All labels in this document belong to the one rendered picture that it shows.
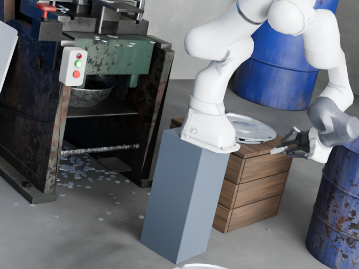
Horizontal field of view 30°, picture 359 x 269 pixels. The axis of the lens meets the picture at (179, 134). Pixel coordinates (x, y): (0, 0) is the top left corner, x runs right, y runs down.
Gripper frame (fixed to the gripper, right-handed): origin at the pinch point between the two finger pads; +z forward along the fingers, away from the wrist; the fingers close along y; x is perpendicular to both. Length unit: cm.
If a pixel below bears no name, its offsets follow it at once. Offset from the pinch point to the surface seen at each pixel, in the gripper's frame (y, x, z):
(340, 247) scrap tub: -45.3, -5.6, 1.4
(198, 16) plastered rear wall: 72, -150, 186
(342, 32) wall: 7, -293, 198
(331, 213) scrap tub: -32.6, -9.5, 1.1
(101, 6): 80, 16, 36
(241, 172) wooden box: -3.4, 5.6, 19.4
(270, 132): 2.5, -20.8, 24.0
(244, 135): 7.9, -6.1, 21.4
